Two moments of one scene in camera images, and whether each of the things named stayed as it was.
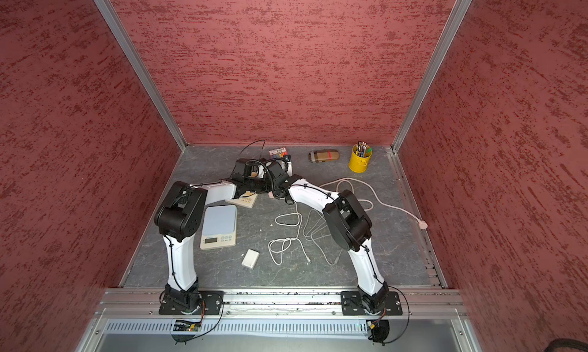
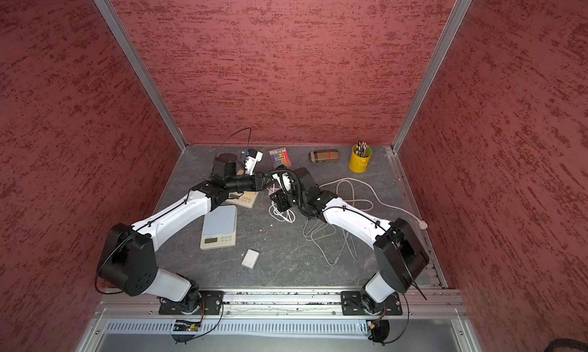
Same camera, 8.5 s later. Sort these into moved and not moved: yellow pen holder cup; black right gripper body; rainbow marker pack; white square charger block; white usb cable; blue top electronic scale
Moved: black right gripper body; white usb cable
Not moved: yellow pen holder cup; blue top electronic scale; rainbow marker pack; white square charger block
